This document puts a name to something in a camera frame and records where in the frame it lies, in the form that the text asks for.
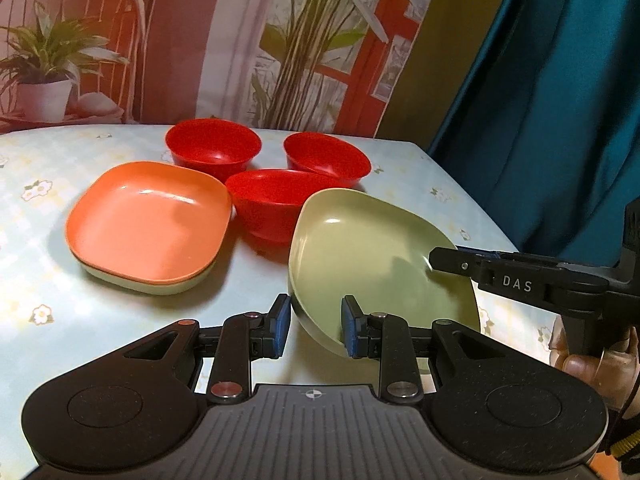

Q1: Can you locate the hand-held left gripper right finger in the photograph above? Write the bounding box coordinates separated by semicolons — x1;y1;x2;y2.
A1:
340;295;507;406

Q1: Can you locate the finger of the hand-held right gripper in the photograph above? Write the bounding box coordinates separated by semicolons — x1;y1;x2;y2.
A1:
456;245;502;261
428;247;488;288

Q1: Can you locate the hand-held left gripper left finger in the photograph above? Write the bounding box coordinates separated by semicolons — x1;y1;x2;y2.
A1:
122;293;293;406

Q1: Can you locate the pale green square plate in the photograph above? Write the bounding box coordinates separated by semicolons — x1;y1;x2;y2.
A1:
287;187;482;376

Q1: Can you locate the red bowl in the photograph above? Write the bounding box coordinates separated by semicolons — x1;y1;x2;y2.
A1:
283;132;372;192
225;169;351;244
165;118;262;183

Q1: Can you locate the cream square plate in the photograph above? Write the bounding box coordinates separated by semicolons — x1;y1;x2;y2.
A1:
72;251;219;295

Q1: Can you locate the orange square plate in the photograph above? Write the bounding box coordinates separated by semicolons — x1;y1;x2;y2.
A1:
66;161;233;284

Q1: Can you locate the person's right hand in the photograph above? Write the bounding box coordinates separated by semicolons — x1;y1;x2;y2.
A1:
548;316;640;411

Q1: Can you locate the teal curtain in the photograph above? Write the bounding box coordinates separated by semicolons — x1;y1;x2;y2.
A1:
425;0;640;281

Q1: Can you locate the floral checked tablecloth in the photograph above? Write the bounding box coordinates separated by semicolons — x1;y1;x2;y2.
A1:
0;122;571;480

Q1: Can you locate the printed room backdrop cloth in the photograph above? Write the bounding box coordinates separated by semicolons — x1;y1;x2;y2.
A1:
0;0;451;139

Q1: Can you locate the yellow black cord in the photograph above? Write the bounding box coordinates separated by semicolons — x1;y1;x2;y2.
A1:
606;422;640;461

